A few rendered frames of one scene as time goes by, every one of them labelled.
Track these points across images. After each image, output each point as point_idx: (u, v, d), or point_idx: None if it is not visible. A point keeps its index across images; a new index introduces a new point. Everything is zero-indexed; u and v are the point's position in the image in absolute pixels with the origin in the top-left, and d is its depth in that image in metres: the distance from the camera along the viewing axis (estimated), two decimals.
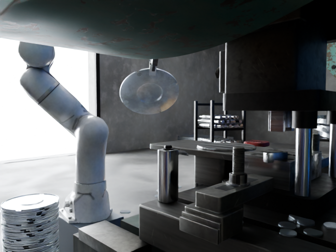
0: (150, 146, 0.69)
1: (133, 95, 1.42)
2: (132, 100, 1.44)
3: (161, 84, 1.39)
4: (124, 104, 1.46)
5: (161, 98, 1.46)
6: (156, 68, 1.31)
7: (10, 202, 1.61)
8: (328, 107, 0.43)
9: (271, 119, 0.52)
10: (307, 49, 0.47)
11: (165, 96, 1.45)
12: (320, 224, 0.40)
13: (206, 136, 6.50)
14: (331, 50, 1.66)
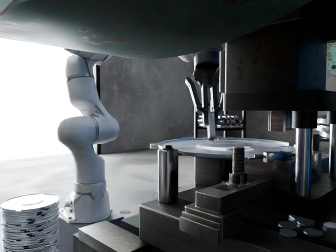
0: (150, 146, 0.69)
1: None
2: None
3: (221, 152, 0.55)
4: (217, 139, 0.76)
5: (258, 150, 0.59)
6: None
7: (10, 202, 1.61)
8: (328, 107, 0.43)
9: (271, 119, 0.52)
10: (307, 49, 0.47)
11: (259, 150, 0.56)
12: (320, 224, 0.40)
13: (206, 136, 6.50)
14: (331, 50, 1.66)
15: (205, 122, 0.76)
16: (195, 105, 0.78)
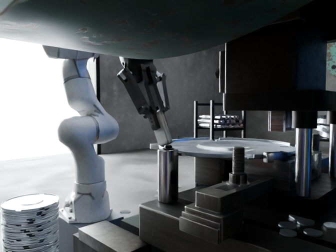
0: (150, 146, 0.69)
1: (247, 152, 0.55)
2: None
3: None
4: None
5: None
6: None
7: (10, 202, 1.61)
8: (328, 107, 0.43)
9: (271, 119, 0.52)
10: (307, 49, 0.47)
11: (199, 143, 0.68)
12: (320, 224, 0.40)
13: (206, 136, 6.50)
14: (331, 50, 1.66)
15: (156, 125, 0.60)
16: (139, 105, 0.60)
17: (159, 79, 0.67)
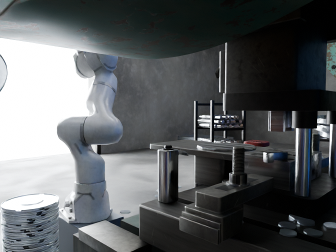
0: (150, 146, 0.69)
1: None
2: None
3: None
4: None
5: None
6: None
7: (10, 202, 1.61)
8: (328, 107, 0.43)
9: (271, 119, 0.52)
10: (307, 49, 0.47)
11: None
12: (320, 224, 0.40)
13: (206, 136, 6.50)
14: (331, 50, 1.66)
15: None
16: None
17: None
